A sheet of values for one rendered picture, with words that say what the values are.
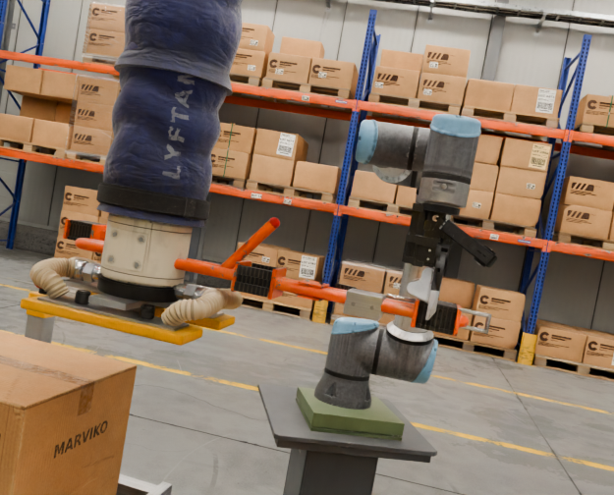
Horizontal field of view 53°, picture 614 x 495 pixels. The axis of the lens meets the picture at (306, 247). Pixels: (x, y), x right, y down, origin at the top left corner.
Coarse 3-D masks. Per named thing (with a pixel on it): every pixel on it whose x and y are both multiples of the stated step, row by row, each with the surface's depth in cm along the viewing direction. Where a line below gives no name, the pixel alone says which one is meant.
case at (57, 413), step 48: (0, 336) 155; (0, 384) 121; (48, 384) 126; (96, 384) 134; (0, 432) 114; (48, 432) 121; (96, 432) 138; (0, 480) 114; (48, 480) 124; (96, 480) 142
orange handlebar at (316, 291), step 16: (80, 240) 129; (96, 240) 133; (208, 272) 123; (224, 272) 122; (288, 288) 119; (304, 288) 118; (320, 288) 118; (336, 288) 122; (384, 304) 115; (400, 304) 115; (464, 320) 113
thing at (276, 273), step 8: (240, 264) 120; (248, 264) 126; (256, 264) 128; (240, 272) 119; (248, 272) 119; (256, 272) 118; (264, 272) 118; (272, 272) 119; (280, 272) 122; (240, 280) 120; (248, 280) 120; (256, 280) 119; (264, 280) 119; (272, 280) 119; (232, 288) 120; (240, 288) 119; (248, 288) 119; (256, 288) 118; (264, 288) 118; (272, 288) 119; (264, 296) 118; (272, 296) 119; (280, 296) 125
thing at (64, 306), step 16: (32, 304) 118; (48, 304) 118; (64, 304) 118; (80, 304) 120; (96, 304) 123; (144, 304) 118; (80, 320) 116; (96, 320) 115; (112, 320) 115; (128, 320) 116; (144, 320) 116; (160, 320) 119; (144, 336) 113; (160, 336) 113; (176, 336) 112; (192, 336) 116
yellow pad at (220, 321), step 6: (90, 294) 137; (96, 294) 137; (156, 306) 134; (156, 312) 133; (222, 312) 138; (204, 318) 131; (210, 318) 132; (216, 318) 133; (222, 318) 134; (228, 318) 136; (234, 318) 139; (192, 324) 132; (198, 324) 131; (204, 324) 131; (210, 324) 131; (216, 324) 130; (222, 324) 132; (228, 324) 135
